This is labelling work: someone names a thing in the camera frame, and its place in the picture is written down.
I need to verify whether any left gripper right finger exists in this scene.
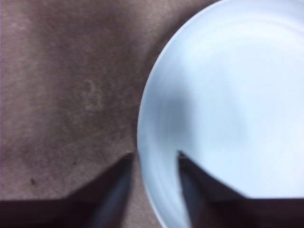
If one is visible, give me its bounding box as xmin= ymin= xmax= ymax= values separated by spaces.
xmin=177 ymin=150 xmax=304 ymax=228

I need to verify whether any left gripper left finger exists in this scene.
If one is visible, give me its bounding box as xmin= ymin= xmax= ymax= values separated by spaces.
xmin=0 ymin=152 xmax=134 ymax=228

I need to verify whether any light blue round plate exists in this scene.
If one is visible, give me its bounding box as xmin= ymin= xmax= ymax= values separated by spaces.
xmin=136 ymin=0 xmax=304 ymax=228

